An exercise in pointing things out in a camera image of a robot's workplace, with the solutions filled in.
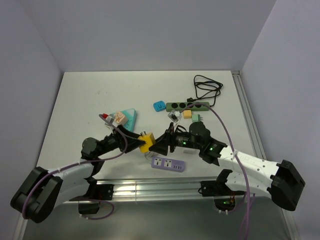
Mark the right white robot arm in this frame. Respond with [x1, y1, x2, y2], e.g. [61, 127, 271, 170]
[149, 122, 306, 211]

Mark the purple power strip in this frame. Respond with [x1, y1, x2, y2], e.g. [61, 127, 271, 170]
[151, 156, 186, 173]

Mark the black power cable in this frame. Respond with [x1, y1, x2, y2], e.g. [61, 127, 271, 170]
[186, 74, 224, 107]

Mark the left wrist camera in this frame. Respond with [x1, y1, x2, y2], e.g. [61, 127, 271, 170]
[98, 113, 115, 128]

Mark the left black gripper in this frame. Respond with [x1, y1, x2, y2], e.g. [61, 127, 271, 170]
[96, 124, 145, 157]

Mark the green power strip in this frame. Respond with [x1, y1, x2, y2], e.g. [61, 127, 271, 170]
[165, 101, 210, 112]

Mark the aluminium front rail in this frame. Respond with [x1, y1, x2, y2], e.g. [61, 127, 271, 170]
[62, 176, 283, 203]

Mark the aluminium side rail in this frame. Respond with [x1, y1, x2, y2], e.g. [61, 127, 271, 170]
[231, 70, 267, 160]

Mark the pink cube socket adapter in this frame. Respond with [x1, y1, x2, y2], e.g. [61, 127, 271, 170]
[114, 111, 128, 125]

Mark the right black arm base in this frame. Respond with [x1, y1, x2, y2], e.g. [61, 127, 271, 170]
[198, 169, 247, 214]

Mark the orange small plug adapter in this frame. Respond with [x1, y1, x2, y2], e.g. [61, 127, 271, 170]
[182, 109, 192, 119]

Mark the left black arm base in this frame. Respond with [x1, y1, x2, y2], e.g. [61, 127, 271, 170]
[77, 177, 115, 220]

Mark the yellow cube socket adapter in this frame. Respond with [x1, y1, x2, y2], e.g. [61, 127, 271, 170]
[138, 131, 156, 154]

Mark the mint green plug adapter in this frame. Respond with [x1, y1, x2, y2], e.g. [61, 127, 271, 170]
[191, 114, 203, 123]

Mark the teal triangular power strip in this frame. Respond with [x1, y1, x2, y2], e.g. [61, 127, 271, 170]
[120, 108, 137, 132]

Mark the blue square plug adapter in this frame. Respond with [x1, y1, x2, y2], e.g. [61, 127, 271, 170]
[153, 100, 166, 112]

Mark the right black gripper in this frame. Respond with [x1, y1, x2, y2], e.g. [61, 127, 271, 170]
[149, 122, 203, 156]

